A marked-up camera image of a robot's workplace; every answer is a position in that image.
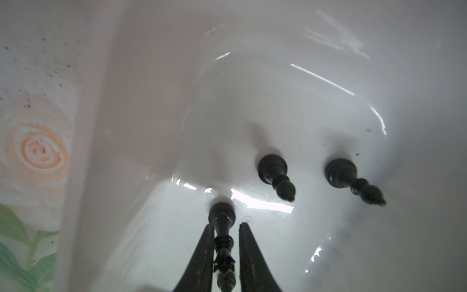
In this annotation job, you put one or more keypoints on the white plastic tray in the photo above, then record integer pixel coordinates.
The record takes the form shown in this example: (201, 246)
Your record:
(181, 100)

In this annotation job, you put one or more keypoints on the black bishop chess piece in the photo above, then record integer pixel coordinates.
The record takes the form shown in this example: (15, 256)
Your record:
(342, 173)
(272, 169)

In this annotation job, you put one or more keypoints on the black queen chess piece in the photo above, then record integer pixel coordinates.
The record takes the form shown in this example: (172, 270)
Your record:
(222, 217)

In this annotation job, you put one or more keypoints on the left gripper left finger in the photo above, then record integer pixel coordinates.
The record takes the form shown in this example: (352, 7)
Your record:
(199, 272)

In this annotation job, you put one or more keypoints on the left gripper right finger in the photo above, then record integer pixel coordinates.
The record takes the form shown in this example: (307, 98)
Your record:
(255, 275)

